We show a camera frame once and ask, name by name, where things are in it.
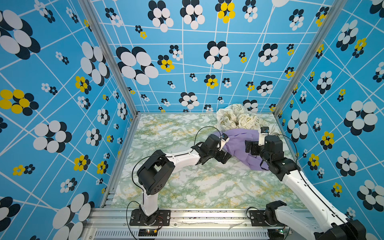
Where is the purple cloth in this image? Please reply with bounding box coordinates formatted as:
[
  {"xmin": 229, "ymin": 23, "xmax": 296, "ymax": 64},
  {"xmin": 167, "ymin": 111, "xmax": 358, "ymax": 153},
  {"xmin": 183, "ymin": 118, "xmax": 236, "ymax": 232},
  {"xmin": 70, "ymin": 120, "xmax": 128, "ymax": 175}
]
[{"xmin": 223, "ymin": 129, "xmax": 269, "ymax": 171}]

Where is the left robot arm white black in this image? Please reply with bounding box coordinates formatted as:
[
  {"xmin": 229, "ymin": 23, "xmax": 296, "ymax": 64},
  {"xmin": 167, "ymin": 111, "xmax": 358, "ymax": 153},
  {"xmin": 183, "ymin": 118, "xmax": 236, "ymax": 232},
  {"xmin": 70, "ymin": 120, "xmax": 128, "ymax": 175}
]
[{"xmin": 137, "ymin": 134, "xmax": 232, "ymax": 219}]

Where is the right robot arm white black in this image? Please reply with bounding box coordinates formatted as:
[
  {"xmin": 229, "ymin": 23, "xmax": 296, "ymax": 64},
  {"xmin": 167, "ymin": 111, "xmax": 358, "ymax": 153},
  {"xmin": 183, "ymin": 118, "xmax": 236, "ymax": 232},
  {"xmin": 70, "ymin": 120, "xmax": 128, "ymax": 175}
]
[{"xmin": 245, "ymin": 135, "xmax": 367, "ymax": 240}]

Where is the cream patterned cloth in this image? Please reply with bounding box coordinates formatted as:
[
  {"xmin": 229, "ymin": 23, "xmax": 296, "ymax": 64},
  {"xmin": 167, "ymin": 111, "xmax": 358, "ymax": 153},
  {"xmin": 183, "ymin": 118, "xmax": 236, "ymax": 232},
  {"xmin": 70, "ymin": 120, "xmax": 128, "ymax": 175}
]
[{"xmin": 216, "ymin": 104, "xmax": 281, "ymax": 135}]

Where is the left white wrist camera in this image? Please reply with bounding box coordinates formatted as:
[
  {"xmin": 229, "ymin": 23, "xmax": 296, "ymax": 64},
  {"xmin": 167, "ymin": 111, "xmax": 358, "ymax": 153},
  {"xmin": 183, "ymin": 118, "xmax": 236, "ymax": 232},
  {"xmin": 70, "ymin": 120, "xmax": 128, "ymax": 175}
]
[{"xmin": 219, "ymin": 133, "xmax": 230, "ymax": 151}]

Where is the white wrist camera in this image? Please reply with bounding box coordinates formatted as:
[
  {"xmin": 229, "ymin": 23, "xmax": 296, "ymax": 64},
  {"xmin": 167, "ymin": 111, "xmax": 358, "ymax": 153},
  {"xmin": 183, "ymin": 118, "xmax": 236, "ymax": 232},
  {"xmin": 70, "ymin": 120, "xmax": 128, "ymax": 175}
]
[
  {"xmin": 219, "ymin": 133, "xmax": 230, "ymax": 151},
  {"xmin": 258, "ymin": 127, "xmax": 270, "ymax": 146}
]

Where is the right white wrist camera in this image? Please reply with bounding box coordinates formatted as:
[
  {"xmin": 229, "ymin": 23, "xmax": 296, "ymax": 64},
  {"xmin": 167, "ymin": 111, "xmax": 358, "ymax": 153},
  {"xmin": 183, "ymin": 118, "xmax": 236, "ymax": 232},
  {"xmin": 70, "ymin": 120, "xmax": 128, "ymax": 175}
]
[{"xmin": 258, "ymin": 127, "xmax": 270, "ymax": 146}]

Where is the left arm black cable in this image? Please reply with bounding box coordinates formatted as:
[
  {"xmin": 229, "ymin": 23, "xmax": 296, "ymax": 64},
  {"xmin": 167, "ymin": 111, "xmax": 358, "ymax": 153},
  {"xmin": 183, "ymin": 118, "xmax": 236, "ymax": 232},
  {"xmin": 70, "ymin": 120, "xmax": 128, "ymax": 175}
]
[{"xmin": 131, "ymin": 125, "xmax": 223, "ymax": 193}]

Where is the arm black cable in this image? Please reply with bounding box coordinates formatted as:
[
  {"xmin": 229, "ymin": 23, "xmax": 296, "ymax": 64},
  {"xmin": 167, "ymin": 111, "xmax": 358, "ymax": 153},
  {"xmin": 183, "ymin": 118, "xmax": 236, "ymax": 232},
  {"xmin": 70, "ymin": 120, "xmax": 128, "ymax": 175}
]
[
  {"xmin": 131, "ymin": 125, "xmax": 223, "ymax": 193},
  {"xmin": 274, "ymin": 134, "xmax": 301, "ymax": 169}
]

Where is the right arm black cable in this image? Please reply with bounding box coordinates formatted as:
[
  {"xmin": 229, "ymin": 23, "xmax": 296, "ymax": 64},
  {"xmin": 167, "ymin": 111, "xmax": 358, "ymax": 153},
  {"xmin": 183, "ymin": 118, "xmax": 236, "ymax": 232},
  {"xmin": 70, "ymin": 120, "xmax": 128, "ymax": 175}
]
[{"xmin": 274, "ymin": 134, "xmax": 301, "ymax": 169}]

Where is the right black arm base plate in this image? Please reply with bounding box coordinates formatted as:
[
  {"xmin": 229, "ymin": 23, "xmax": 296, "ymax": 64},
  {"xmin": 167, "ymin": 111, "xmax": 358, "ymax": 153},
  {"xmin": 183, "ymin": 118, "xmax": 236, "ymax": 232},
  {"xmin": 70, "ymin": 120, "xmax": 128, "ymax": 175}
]
[{"xmin": 246, "ymin": 209, "xmax": 286, "ymax": 228}]

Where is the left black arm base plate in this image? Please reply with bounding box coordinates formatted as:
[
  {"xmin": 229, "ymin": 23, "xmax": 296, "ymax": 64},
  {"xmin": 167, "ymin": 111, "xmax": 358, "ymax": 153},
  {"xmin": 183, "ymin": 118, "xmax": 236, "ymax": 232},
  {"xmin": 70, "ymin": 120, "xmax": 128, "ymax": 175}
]
[{"xmin": 129, "ymin": 209, "xmax": 171, "ymax": 227}]

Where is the left aluminium floor rail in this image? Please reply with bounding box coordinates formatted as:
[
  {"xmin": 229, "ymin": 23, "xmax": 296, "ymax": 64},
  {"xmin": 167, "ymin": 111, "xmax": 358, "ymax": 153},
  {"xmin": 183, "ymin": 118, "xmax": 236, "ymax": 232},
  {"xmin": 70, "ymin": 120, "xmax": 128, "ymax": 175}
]
[{"xmin": 100, "ymin": 112, "xmax": 142, "ymax": 208}]

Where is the aluminium front rail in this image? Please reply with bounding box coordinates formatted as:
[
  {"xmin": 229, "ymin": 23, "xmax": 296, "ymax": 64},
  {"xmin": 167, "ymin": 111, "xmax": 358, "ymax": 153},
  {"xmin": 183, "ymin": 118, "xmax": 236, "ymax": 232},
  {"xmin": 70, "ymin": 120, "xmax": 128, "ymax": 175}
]
[{"xmin": 79, "ymin": 207, "xmax": 343, "ymax": 240}]

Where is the right aluminium corner post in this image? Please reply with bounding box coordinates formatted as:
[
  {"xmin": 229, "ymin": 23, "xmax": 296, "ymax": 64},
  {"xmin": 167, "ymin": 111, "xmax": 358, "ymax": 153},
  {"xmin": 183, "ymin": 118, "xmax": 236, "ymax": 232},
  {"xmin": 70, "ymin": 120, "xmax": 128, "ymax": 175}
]
[{"xmin": 274, "ymin": 0, "xmax": 348, "ymax": 118}]

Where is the aluminium corner post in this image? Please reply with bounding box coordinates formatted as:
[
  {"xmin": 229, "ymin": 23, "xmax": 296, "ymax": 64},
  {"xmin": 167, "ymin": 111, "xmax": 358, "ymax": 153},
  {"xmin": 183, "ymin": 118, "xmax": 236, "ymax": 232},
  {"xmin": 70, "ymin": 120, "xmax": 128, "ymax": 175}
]
[
  {"xmin": 274, "ymin": 0, "xmax": 348, "ymax": 118},
  {"xmin": 79, "ymin": 0, "xmax": 138, "ymax": 119}
]

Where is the left aluminium corner post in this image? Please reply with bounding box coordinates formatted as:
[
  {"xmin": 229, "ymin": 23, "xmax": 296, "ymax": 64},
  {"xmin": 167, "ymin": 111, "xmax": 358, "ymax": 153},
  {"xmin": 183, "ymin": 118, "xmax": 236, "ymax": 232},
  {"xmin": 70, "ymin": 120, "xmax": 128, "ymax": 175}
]
[{"xmin": 79, "ymin": 0, "xmax": 138, "ymax": 119}]

